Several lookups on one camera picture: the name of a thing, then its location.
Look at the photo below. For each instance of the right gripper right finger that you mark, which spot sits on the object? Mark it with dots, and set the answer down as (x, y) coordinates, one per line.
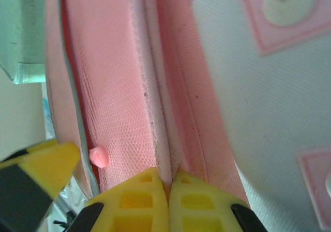
(199, 206)

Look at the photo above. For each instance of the mint green square lunch bag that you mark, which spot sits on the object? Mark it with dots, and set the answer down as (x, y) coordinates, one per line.
(20, 22)

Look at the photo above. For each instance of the blue white tissue packet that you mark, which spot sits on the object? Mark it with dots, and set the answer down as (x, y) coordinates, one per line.
(47, 113)

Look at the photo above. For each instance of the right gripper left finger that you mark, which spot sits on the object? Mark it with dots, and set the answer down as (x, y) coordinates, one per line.
(137, 206)

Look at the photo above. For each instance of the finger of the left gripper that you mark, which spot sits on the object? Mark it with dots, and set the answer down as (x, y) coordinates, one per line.
(38, 170)

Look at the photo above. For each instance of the pink student backpack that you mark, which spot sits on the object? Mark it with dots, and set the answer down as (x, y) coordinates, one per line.
(232, 113)

